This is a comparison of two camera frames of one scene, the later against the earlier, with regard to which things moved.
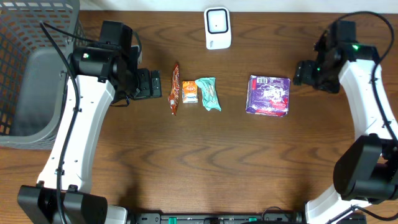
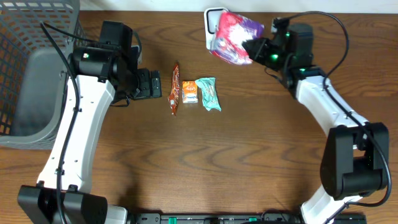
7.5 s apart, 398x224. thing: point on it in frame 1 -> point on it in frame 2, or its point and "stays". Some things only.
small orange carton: x=189 y=92 stays
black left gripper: x=148 y=83 stays
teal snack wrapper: x=209 y=94 stays
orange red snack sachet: x=174 y=96 stays
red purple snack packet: x=268 y=96 -> x=232 y=30
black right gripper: x=303 y=72 -> x=260 y=42
